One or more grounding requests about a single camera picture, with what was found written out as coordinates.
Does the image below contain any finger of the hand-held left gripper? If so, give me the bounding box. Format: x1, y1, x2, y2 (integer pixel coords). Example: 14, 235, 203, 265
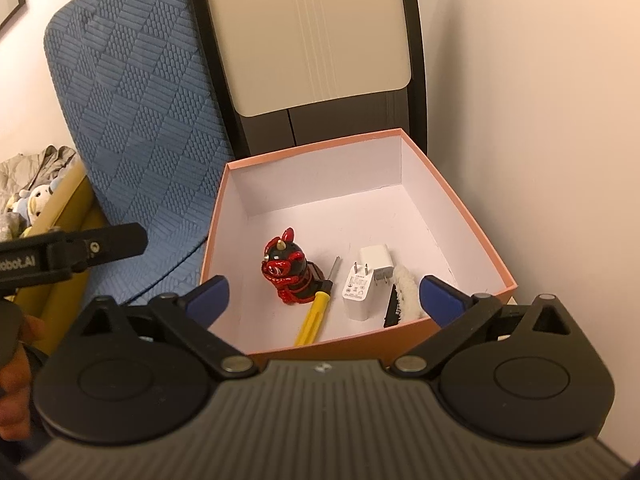
52, 223, 149, 274

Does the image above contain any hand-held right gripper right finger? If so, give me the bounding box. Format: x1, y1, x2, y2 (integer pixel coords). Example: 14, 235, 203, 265
392, 275, 571, 376

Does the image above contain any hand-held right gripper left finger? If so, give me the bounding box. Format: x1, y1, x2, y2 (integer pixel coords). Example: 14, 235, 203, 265
80, 276, 251, 376

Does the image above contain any black brush with white fleece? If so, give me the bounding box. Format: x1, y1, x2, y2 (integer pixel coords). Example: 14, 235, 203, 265
382, 266, 430, 329

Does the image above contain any white charger plug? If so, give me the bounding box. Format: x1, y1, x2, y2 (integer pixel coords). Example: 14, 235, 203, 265
342, 245, 396, 322

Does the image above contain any yellow handled screwdriver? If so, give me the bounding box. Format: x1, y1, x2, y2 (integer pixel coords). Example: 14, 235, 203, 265
293, 256, 342, 347

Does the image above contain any pink cardboard box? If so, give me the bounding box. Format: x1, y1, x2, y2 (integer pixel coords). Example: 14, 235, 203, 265
200, 129, 519, 361

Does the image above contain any person's left hand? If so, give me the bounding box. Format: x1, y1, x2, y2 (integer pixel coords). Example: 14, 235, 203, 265
0, 316, 47, 442

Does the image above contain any yellow sofa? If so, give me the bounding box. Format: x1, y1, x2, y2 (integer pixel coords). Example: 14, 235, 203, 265
17, 160, 110, 356

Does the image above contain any pale plush toy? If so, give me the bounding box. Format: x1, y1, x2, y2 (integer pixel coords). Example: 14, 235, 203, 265
10, 184, 56, 231

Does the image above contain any red black pig figurine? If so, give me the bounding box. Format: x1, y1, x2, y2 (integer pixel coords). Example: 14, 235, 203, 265
261, 228, 326, 305

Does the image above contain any grey crumpled clothing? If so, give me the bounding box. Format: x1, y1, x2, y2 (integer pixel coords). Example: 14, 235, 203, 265
0, 145, 77, 241

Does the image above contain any blue textured cushion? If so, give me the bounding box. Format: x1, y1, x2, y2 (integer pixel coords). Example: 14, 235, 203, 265
42, 0, 236, 306

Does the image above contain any beige and black folding table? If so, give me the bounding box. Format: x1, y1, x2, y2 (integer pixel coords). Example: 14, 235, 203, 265
185, 0, 428, 162

